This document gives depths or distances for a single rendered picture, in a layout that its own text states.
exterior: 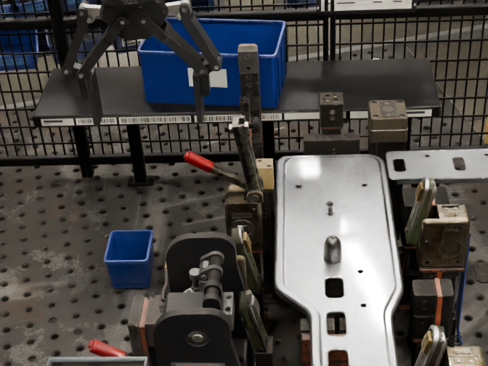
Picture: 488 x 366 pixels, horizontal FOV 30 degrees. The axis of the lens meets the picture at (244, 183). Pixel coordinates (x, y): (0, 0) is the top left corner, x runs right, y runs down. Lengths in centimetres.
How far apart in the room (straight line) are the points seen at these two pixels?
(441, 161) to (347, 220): 27
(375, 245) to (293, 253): 15
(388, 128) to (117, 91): 63
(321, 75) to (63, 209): 73
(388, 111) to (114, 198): 78
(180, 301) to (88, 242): 90
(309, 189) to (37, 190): 87
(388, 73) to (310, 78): 18
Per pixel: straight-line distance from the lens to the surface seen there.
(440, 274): 176
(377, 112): 193
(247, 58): 189
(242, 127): 161
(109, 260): 205
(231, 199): 171
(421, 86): 208
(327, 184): 182
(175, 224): 222
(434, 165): 188
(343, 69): 214
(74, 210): 232
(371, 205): 177
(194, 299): 135
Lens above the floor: 209
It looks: 37 degrees down
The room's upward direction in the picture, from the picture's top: 4 degrees counter-clockwise
